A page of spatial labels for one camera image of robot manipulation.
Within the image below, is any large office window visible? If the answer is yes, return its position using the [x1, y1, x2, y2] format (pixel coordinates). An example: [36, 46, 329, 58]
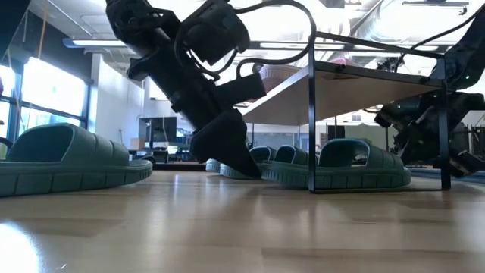
[0, 64, 90, 160]

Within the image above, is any long ceiling light strip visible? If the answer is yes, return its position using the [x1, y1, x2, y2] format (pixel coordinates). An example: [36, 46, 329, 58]
[63, 37, 128, 49]

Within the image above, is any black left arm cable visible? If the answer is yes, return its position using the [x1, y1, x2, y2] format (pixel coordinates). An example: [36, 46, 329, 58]
[174, 0, 318, 81]

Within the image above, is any wooden shelf black metal frame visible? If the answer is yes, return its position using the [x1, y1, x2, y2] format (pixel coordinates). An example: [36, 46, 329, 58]
[242, 30, 452, 193]

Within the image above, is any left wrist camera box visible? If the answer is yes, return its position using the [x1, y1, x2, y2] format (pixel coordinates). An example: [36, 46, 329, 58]
[181, 0, 252, 66]

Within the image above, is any background black monitor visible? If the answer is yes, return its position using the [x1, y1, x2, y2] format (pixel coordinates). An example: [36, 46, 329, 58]
[138, 116, 178, 144]

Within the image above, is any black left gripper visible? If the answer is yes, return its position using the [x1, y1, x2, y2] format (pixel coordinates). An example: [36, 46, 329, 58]
[127, 33, 267, 179]

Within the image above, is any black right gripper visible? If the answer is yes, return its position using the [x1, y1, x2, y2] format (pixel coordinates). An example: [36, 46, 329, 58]
[374, 93, 485, 178]

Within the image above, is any black ceiling track light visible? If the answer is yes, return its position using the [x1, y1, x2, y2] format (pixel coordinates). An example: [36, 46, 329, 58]
[377, 56, 405, 72]

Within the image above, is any pink rubber slide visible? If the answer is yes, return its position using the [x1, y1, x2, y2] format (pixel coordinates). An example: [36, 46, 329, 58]
[258, 56, 363, 92]

